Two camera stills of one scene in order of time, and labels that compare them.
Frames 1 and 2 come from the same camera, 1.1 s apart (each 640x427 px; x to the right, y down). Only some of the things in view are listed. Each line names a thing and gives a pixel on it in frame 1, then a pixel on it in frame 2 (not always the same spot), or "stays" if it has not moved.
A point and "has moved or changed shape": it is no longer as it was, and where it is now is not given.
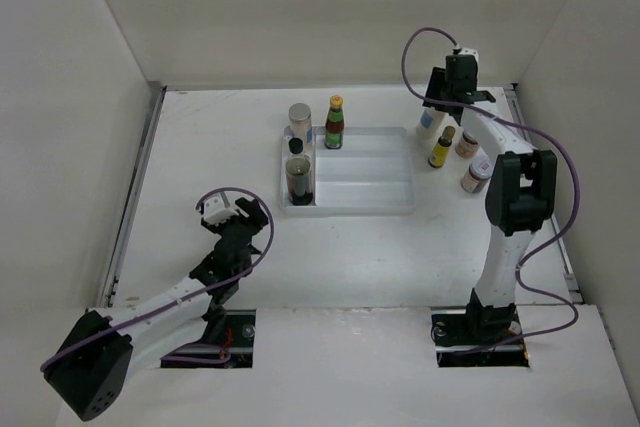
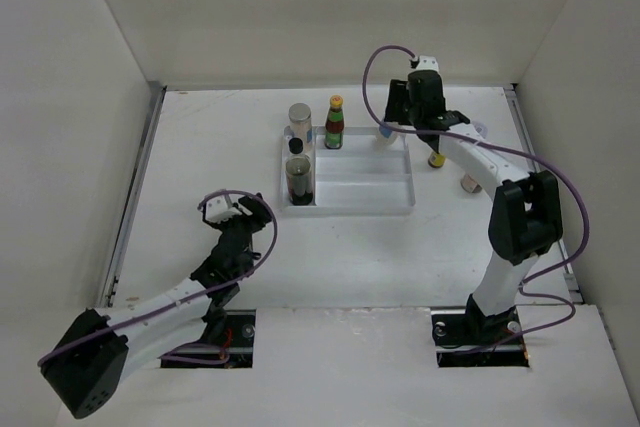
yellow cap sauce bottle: [334, 123] stays
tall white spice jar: [429, 124] has moved or changed shape
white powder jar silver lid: [300, 120] stays
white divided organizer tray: [371, 174] stays
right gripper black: [436, 83] → [398, 93]
